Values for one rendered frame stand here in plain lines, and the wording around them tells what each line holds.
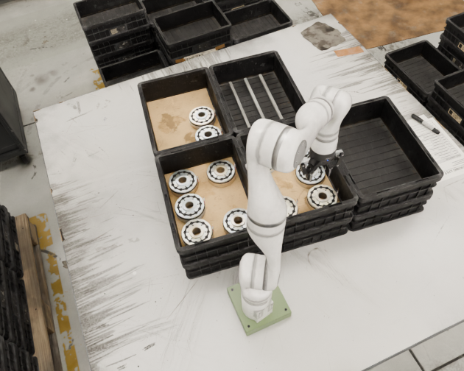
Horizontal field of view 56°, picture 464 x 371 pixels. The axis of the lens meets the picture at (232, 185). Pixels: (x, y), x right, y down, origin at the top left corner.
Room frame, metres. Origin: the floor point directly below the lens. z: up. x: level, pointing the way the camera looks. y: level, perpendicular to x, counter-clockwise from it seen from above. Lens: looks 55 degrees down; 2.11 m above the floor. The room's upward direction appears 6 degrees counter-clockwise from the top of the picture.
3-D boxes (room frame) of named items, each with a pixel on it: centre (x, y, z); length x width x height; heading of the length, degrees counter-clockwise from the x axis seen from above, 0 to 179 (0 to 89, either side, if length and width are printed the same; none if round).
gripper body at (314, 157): (0.79, -0.27, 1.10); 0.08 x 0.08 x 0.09
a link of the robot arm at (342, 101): (0.78, -0.28, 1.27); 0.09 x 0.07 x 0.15; 54
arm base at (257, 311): (0.48, -0.04, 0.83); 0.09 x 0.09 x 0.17; 30
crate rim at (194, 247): (0.83, 0.08, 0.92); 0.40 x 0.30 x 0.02; 11
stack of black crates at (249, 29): (2.40, -0.25, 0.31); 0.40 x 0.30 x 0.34; 108
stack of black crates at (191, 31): (2.28, 0.13, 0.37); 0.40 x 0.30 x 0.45; 108
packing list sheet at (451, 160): (1.07, -0.82, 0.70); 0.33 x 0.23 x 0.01; 18
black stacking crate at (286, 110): (1.28, -0.14, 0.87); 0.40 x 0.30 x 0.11; 11
